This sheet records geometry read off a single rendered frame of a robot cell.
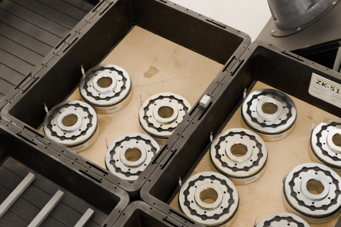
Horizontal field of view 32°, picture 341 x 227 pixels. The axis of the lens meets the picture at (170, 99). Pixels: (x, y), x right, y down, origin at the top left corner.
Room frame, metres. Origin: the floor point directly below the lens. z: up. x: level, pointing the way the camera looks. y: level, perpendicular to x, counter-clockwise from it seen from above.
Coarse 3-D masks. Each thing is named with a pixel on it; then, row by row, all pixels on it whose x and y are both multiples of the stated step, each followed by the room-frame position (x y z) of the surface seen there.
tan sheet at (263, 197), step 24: (240, 120) 0.66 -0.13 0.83; (312, 120) 0.65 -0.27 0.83; (288, 144) 0.60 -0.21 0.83; (336, 144) 0.59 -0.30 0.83; (288, 168) 0.55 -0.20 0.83; (240, 192) 0.51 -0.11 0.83; (264, 192) 0.50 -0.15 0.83; (312, 192) 0.50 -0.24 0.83; (240, 216) 0.46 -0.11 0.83; (264, 216) 0.46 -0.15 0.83; (336, 216) 0.45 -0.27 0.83
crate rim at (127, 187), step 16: (112, 0) 0.91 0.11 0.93; (160, 0) 0.90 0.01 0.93; (96, 16) 0.86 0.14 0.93; (192, 16) 0.85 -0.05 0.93; (80, 32) 0.82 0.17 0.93; (240, 32) 0.79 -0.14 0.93; (64, 48) 0.78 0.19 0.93; (240, 48) 0.75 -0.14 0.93; (48, 64) 0.74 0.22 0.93; (32, 80) 0.71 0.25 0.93; (16, 96) 0.67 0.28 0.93; (0, 112) 0.64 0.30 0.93; (32, 128) 0.60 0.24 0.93; (176, 128) 0.58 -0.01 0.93; (48, 144) 0.56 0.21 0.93; (80, 160) 0.53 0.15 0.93; (160, 160) 0.52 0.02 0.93; (112, 176) 0.49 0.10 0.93; (144, 176) 0.49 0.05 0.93; (128, 192) 0.47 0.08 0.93
